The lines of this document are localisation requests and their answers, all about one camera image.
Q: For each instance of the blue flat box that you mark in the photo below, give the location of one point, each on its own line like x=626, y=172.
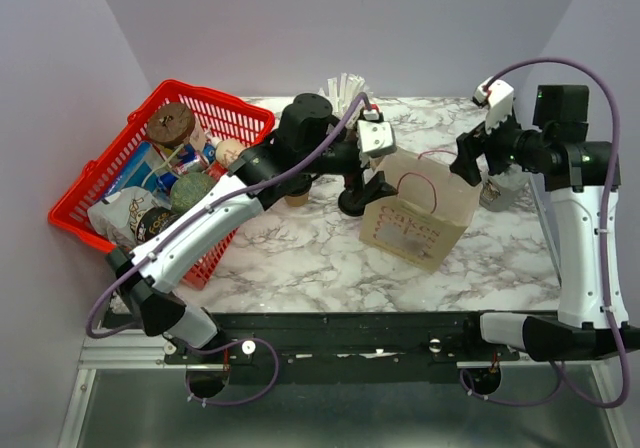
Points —
x=137, y=172

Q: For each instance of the green round melon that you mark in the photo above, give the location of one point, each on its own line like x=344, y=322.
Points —
x=189, y=190

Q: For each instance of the blue drink can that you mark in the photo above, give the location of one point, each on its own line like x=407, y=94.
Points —
x=166, y=181

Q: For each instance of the black Force tub pink lid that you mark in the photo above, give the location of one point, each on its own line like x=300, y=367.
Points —
x=152, y=222

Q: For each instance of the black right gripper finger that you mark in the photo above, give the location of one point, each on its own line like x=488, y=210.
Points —
x=471, y=145
x=466, y=168

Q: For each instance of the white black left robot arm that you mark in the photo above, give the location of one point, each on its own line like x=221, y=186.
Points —
x=309, y=142

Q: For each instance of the white grey snack bag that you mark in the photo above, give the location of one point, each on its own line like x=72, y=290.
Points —
x=116, y=216

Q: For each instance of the black table front rail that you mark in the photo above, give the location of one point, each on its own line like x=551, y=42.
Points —
x=343, y=348

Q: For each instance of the red plastic shopping basket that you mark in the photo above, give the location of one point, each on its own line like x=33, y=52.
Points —
x=220, y=114

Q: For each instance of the brown lidded round jar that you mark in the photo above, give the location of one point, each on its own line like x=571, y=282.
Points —
x=171, y=125

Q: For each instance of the brown paper coffee cup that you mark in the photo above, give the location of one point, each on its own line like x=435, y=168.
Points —
x=297, y=199

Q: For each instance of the pink beige paper bag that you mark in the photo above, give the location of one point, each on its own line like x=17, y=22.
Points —
x=427, y=216

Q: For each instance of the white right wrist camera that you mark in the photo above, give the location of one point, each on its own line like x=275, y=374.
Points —
x=497, y=99

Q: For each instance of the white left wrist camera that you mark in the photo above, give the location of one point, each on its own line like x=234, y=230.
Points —
x=375, y=136

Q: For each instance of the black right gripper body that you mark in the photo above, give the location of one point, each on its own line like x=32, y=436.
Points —
x=501, y=142

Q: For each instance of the aluminium extrusion rail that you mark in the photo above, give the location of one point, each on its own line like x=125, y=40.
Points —
x=128, y=350

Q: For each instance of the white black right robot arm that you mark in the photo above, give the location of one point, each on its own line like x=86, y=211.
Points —
x=591, y=322

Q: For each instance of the red and white can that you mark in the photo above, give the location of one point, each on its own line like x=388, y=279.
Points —
x=216, y=171

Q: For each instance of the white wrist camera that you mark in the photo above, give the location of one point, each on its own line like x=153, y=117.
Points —
x=375, y=136
x=497, y=99

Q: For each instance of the cream bottle with pink print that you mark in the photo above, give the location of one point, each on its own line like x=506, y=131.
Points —
x=227, y=151

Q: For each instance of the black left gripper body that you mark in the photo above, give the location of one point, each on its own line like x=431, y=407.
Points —
x=342, y=161

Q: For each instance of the white wrapped straws bunch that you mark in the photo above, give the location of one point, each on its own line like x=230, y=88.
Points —
x=341, y=91

